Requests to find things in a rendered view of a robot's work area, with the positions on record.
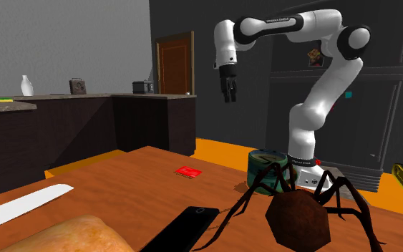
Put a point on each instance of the brown wooden door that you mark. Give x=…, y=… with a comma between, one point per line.
x=175, y=66

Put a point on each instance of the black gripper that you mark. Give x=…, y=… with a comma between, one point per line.
x=228, y=71

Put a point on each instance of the green round tin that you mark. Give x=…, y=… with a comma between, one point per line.
x=261, y=171

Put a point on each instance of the red flat card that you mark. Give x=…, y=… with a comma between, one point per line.
x=188, y=171

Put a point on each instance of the white flat knife blade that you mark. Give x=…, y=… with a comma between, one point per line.
x=19, y=206

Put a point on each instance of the brown toy spider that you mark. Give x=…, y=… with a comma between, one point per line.
x=297, y=220

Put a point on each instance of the black smartphone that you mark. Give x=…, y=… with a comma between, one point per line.
x=183, y=232

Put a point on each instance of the dark grey refrigerator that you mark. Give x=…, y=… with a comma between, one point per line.
x=365, y=115

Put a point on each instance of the dark kitchen counter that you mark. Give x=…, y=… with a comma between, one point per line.
x=82, y=125

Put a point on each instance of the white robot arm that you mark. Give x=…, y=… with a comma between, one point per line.
x=330, y=94

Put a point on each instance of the grey robot stand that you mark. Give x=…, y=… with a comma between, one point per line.
x=337, y=172

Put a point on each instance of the orange-brown bread loaf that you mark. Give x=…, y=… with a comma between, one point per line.
x=72, y=235

